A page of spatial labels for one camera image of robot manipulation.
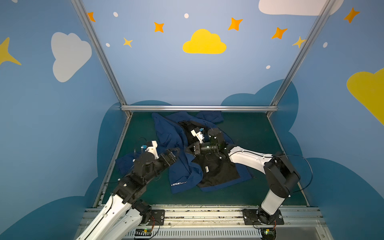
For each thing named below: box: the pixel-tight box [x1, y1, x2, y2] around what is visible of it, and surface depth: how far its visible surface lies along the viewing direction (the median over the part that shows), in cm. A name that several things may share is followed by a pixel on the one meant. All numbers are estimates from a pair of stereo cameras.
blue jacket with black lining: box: [115, 111, 252, 194], surface depth 88 cm
